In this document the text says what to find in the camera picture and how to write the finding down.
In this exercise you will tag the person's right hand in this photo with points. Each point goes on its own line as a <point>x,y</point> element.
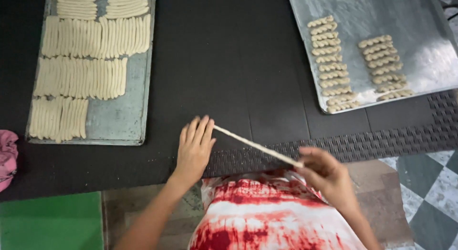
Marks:
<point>327,173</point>

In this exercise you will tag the person's left hand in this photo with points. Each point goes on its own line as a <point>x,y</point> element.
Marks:
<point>193,153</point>

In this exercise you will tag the person's right fingers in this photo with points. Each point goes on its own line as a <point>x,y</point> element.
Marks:
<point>310,160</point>

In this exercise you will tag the black woven mat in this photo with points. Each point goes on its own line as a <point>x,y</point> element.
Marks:
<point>357,142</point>

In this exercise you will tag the red and white patterned garment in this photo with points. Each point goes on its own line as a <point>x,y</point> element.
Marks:
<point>272,217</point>

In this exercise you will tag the rows of twisted dough pieces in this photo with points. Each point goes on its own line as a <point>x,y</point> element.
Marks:
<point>336,67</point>

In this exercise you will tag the shiny metal baking tray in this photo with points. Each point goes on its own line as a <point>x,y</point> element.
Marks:
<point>379,28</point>

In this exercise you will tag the metal tray with dough sticks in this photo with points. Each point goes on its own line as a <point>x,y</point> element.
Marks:
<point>118,114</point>

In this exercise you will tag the rows of straight dough sticks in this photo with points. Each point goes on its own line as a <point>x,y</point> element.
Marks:
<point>82,63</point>

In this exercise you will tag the green board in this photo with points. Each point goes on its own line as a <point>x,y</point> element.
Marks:
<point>50,221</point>

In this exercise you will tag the pink cloth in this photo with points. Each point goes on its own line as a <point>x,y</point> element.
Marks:
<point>7,158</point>

